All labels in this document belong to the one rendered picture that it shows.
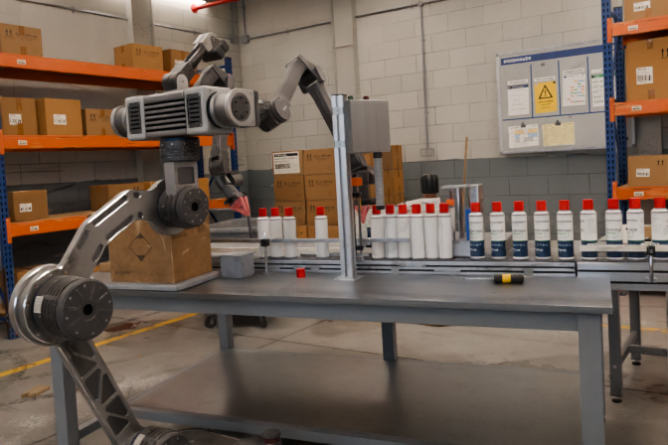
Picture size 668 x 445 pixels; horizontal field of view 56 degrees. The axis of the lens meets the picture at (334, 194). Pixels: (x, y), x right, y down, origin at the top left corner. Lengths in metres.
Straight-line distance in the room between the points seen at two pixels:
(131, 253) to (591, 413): 1.64
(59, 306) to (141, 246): 0.63
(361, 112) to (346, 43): 5.51
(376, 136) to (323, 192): 3.85
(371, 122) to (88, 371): 1.25
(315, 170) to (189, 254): 3.82
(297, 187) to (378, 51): 2.14
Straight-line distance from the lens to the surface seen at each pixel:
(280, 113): 2.19
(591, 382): 1.96
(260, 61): 8.59
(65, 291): 1.91
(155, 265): 2.43
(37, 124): 5.93
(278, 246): 2.59
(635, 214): 2.28
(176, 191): 2.21
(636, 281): 2.28
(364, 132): 2.28
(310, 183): 6.20
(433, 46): 7.27
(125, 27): 7.59
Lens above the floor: 1.26
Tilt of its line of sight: 3 degrees down
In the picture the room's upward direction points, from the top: 3 degrees counter-clockwise
